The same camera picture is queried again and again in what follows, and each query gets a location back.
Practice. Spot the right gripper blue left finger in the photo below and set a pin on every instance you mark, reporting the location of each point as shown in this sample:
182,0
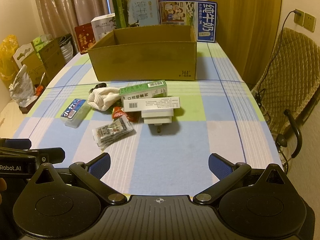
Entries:
88,175

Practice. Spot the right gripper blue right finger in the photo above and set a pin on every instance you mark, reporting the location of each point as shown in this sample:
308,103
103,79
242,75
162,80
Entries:
229,176

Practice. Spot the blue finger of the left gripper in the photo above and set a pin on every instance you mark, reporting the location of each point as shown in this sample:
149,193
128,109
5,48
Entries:
21,144

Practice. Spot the silver snack packet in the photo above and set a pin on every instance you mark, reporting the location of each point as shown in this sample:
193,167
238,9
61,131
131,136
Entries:
106,135

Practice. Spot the red snack packet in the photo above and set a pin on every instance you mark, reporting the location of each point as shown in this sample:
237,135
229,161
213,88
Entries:
131,116

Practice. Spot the white cloth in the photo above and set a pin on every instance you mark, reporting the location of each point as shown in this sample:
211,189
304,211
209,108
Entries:
103,98

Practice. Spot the white power adapter plug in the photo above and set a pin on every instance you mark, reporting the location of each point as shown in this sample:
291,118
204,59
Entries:
158,117

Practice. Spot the white medicine box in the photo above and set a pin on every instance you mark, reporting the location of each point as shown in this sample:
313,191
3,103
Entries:
136,105

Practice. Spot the green toothpaste box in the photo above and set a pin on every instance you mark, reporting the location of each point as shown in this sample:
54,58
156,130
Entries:
152,89

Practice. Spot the left human hand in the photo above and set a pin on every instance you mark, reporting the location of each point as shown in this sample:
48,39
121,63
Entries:
3,187

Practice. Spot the white plastic bag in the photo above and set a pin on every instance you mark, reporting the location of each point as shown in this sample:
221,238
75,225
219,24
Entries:
22,90

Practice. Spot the clear blue plastic case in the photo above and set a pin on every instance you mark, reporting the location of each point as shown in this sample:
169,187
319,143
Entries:
75,113

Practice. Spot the brown cardboard carton left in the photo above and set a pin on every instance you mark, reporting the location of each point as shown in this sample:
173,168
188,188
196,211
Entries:
49,62

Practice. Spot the checkered bed sheet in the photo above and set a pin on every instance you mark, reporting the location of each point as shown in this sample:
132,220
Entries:
218,114

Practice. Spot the yellow plastic bag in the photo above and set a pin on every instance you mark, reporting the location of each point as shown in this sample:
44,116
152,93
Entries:
8,66

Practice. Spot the stacked white bowls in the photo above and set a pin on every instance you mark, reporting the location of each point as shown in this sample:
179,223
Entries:
67,47

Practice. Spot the quilted olive chair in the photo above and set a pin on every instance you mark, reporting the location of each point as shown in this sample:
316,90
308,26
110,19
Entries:
291,80

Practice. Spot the red gold gift box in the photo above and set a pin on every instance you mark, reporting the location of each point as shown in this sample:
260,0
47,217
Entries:
85,37

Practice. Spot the open brown cardboard box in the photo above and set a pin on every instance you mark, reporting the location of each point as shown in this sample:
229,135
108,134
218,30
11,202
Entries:
154,52

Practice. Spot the white humidifier box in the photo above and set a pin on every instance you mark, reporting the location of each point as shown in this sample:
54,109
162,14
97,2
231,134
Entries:
102,25

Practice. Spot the wooden wardrobe door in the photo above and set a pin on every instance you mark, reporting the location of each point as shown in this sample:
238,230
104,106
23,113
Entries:
246,31

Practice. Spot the green blue milk carton box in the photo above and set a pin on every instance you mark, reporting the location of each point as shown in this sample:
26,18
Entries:
136,13

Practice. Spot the orange handled screwdriver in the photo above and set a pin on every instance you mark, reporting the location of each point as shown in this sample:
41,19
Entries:
40,87

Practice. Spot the wall power socket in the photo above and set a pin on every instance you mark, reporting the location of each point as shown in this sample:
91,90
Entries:
305,20

